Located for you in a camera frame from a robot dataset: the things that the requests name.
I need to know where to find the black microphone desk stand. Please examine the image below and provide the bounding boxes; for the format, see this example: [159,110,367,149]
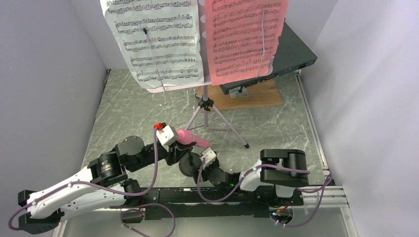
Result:
[178,152,202,177]

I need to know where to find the lilac perforated music stand desk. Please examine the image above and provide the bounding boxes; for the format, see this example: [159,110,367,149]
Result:
[144,0,289,94]

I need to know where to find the white sheet music page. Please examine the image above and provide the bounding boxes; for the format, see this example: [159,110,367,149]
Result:
[100,0,205,91]

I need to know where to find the pink sheet music page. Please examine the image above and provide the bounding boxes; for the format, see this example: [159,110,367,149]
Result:
[204,0,291,86]

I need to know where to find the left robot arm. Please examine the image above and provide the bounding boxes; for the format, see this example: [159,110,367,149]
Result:
[16,136,197,235]

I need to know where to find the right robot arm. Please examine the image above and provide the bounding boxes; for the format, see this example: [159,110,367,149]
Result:
[193,149,310,205]

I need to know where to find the wooden board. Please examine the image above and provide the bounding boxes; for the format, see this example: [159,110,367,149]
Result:
[208,80,282,111]

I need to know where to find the dark teal rack unit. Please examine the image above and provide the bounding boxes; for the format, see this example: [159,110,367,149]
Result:
[220,23,318,95]

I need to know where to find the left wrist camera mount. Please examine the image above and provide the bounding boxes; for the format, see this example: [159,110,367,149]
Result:
[153,122,179,146]

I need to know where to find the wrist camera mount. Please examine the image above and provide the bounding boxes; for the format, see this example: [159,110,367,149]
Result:
[153,122,179,146]
[200,147,217,167]

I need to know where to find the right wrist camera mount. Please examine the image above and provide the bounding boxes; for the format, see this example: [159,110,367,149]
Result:
[200,147,217,167]

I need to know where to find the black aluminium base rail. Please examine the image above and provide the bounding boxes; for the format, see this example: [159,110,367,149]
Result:
[60,186,348,220]

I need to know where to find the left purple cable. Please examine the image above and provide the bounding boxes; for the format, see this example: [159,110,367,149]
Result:
[8,127,161,231]

